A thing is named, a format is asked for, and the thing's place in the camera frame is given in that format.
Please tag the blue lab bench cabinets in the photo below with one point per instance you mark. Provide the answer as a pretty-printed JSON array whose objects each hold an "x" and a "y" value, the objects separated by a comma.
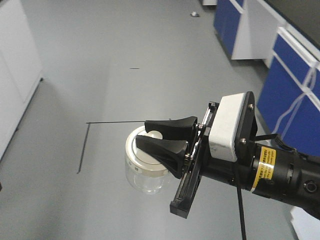
[{"x": 289, "y": 101}]

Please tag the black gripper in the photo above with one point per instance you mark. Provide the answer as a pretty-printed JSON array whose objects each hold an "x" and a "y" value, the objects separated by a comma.
[{"x": 171, "y": 150}]

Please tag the glass jar with white lid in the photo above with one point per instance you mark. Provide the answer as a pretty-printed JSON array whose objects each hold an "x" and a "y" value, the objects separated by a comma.
[{"x": 144, "y": 172}]

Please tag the white cabinet beside floor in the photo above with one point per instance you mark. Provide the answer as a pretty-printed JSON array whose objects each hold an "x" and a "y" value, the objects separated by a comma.
[{"x": 20, "y": 68}]

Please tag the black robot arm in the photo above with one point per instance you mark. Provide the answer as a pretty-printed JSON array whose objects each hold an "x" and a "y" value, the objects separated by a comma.
[{"x": 271, "y": 169}]

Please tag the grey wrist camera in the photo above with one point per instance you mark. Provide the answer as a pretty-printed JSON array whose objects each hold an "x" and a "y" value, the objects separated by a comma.
[{"x": 221, "y": 139}]

